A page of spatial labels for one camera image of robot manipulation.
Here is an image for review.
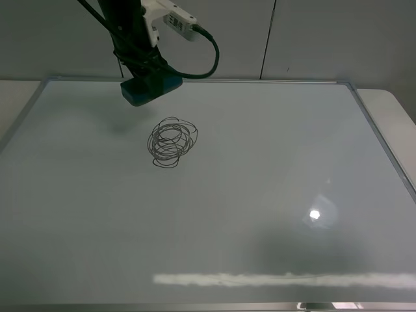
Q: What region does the white aluminium-framed whiteboard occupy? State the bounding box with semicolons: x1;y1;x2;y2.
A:
1;78;415;311

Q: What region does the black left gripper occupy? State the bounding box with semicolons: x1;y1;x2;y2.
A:
110;31;167;79

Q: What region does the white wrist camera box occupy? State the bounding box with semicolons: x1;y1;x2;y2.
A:
141;0;198;47

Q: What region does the black camera cable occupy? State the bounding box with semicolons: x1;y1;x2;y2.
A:
155;24;220;80

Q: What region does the black marker scribble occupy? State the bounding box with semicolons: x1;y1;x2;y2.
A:
147;116;198;168

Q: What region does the blue whiteboard eraser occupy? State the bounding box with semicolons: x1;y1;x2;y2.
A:
120;73;183;107

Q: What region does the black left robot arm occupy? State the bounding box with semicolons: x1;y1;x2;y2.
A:
79;0;166;77

